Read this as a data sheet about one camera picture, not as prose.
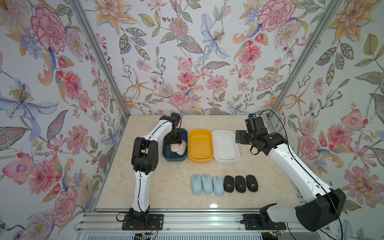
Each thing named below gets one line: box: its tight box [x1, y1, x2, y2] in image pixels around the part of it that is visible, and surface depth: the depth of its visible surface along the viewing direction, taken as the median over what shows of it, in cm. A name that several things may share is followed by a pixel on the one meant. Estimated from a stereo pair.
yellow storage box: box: [188, 129, 214, 163], surface depth 103 cm
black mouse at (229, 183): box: [223, 175, 235, 193], surface depth 86 cm
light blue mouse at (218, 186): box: [212, 175, 225, 197], surface depth 86 cm
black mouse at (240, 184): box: [235, 175, 247, 193], surface depth 87 cm
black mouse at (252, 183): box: [246, 174, 259, 192], surface depth 86 cm
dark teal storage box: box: [162, 128, 188, 162], surface depth 98 cm
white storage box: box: [212, 130, 240, 164], surface depth 100 cm
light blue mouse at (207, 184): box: [201, 174, 214, 195], surface depth 86 cm
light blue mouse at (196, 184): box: [191, 174, 203, 196], surface depth 86 cm
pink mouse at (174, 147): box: [170, 143, 180, 152], surface depth 97 cm
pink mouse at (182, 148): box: [176, 140, 187, 156], surface depth 100 cm
